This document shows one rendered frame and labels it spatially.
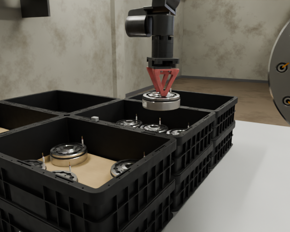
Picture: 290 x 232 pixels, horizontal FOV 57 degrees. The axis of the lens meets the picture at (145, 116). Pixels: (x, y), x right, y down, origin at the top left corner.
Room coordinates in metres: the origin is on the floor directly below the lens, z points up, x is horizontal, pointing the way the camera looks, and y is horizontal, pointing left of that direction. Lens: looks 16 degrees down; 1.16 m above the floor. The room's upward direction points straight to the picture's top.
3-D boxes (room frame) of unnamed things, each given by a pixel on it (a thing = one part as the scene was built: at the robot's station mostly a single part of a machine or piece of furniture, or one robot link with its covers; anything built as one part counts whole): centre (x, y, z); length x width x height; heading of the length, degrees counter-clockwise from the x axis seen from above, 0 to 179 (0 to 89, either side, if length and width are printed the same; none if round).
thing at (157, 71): (0.72, -0.05, 1.07); 0.07 x 0.07 x 0.09; 11
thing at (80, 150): (0.72, 0.22, 0.86); 0.10 x 0.10 x 0.01
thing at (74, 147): (0.72, 0.22, 0.86); 0.05 x 0.05 x 0.01
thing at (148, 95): (0.73, -0.04, 1.02); 0.10 x 0.10 x 0.01
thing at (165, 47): (0.73, -0.05, 1.14); 0.10 x 0.07 x 0.07; 11
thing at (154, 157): (0.60, 0.16, 0.92); 0.40 x 0.30 x 0.02; 58
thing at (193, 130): (0.86, 0.00, 0.92); 0.40 x 0.30 x 0.02; 58
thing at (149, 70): (0.74, -0.04, 1.07); 0.07 x 0.07 x 0.09; 11
